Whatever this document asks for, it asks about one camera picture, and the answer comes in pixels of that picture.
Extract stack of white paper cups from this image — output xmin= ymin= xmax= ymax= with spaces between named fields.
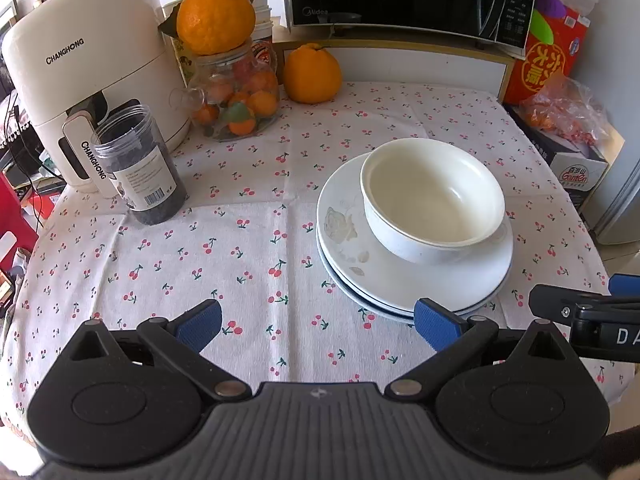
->
xmin=250 ymin=0 xmax=273 ymax=41

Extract white air fryer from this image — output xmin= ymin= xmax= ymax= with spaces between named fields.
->
xmin=0 ymin=0 xmax=193 ymax=196

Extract pile of small mandarin oranges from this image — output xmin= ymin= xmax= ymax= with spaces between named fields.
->
xmin=192 ymin=57 xmax=278 ymax=137

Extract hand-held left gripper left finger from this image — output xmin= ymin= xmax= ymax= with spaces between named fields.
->
xmin=67 ymin=299 xmax=253 ymax=403

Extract cherry print tablecloth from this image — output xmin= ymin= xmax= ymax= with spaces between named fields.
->
xmin=0 ymin=80 xmax=631 ymax=431

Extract red patterned paper cup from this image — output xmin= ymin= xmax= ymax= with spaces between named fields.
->
xmin=250 ymin=37 xmax=278 ymax=73

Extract clear plastic jar dark contents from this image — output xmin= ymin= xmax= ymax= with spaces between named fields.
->
xmin=91 ymin=104 xmax=190 ymax=226

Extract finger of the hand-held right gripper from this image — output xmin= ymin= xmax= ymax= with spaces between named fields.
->
xmin=529 ymin=284 xmax=640 ymax=323
xmin=609 ymin=274 xmax=640 ymax=297

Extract large orange with stem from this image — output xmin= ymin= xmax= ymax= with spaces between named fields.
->
xmin=283 ymin=42 xmax=343 ymax=105

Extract plastic bag of orange snacks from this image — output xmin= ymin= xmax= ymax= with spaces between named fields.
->
xmin=520 ymin=76 xmax=611 ymax=147

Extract blue patterned oval deep plate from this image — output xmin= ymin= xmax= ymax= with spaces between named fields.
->
xmin=316 ymin=230 xmax=513 ymax=317

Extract glass jar with handle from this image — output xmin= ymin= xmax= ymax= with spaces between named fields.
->
xmin=170 ymin=37 xmax=281 ymax=142

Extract white plate with flower print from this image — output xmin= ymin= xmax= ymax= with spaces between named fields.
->
xmin=316 ymin=152 xmax=515 ymax=311

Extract dark cardboard box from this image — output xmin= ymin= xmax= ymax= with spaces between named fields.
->
xmin=505 ymin=102 xmax=611 ymax=211

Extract large orange with leaves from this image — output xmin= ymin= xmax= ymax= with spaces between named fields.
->
xmin=160 ymin=0 xmax=263 ymax=56

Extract red printed box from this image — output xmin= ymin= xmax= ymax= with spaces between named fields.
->
xmin=502 ymin=0 xmax=588 ymax=106

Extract red plastic chair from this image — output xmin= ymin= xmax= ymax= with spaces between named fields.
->
xmin=0 ymin=175 xmax=38 ymax=271

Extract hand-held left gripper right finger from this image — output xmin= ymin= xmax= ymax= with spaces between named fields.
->
xmin=385 ymin=298 xmax=571 ymax=403

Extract yellow printed packet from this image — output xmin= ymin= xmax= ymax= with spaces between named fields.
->
xmin=172 ymin=35 xmax=197 ymax=88

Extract cream bowl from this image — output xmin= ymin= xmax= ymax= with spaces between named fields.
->
xmin=360 ymin=138 xmax=507 ymax=248

